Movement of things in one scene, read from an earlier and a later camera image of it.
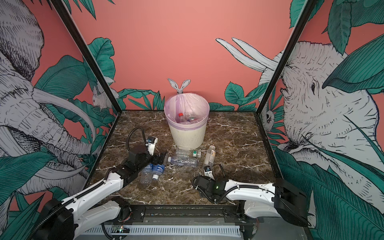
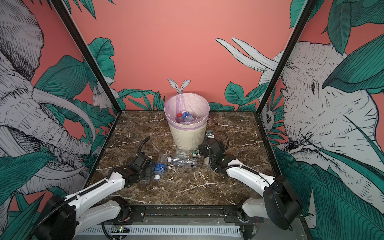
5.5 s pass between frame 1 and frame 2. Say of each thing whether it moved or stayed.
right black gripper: moved
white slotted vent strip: stayed
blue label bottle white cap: stayed
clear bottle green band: stayed
